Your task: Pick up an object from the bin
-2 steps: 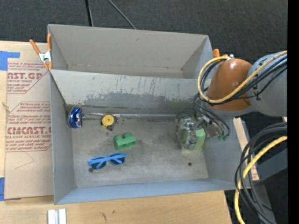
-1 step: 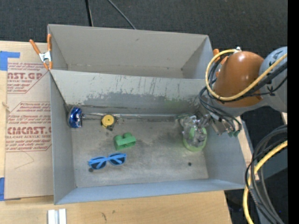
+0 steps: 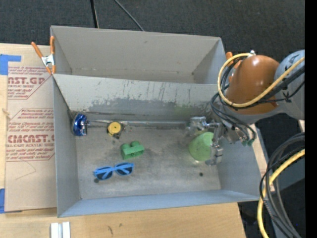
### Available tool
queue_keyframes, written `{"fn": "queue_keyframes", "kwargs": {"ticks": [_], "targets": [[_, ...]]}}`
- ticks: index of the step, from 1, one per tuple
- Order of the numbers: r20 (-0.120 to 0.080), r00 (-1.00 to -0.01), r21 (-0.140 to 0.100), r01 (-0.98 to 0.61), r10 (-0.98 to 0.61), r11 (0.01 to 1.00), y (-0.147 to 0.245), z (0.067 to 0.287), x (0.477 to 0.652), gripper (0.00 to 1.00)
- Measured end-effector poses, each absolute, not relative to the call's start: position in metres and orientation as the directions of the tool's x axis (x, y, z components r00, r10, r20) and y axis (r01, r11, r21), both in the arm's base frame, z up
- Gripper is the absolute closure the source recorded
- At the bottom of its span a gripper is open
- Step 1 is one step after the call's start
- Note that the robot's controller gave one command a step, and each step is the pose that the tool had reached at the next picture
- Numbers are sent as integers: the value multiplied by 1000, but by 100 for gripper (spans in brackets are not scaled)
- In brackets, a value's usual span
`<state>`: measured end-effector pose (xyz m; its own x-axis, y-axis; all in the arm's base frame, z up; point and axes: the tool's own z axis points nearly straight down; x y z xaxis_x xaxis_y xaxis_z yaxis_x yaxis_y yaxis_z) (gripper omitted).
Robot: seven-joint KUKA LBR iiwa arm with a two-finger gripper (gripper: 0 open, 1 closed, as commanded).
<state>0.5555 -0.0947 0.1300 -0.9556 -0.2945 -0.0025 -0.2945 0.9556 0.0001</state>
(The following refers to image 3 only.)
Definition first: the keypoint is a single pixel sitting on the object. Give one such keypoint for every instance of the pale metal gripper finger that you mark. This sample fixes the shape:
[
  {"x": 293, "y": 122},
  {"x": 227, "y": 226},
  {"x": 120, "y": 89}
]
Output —
[
  {"x": 217, "y": 152},
  {"x": 197, "y": 123}
]

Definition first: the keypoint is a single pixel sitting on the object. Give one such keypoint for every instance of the light green plastic cup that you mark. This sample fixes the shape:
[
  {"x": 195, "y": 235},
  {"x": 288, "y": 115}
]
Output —
[{"x": 201, "y": 146}]

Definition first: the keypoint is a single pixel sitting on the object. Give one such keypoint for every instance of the green toy building block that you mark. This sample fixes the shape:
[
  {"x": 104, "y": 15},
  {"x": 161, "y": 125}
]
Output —
[{"x": 131, "y": 151}]

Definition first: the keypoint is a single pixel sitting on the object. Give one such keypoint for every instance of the grey metal bin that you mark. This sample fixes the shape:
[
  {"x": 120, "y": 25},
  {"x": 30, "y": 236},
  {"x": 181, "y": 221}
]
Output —
[{"x": 148, "y": 182}]

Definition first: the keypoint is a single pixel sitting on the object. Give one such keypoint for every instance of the yellow round tape measure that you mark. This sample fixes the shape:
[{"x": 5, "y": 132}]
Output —
[{"x": 114, "y": 127}]

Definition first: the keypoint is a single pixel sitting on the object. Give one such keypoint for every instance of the blue sunglasses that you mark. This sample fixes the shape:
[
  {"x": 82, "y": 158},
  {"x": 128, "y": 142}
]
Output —
[{"x": 123, "y": 169}]

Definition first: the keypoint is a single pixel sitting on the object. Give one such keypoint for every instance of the blue shiny crushed can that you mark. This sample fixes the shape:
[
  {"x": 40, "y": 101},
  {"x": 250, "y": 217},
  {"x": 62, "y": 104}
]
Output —
[{"x": 79, "y": 124}]

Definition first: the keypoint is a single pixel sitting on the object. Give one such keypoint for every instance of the brown cardboard board red print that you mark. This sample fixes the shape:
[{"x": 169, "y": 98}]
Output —
[{"x": 29, "y": 172}]

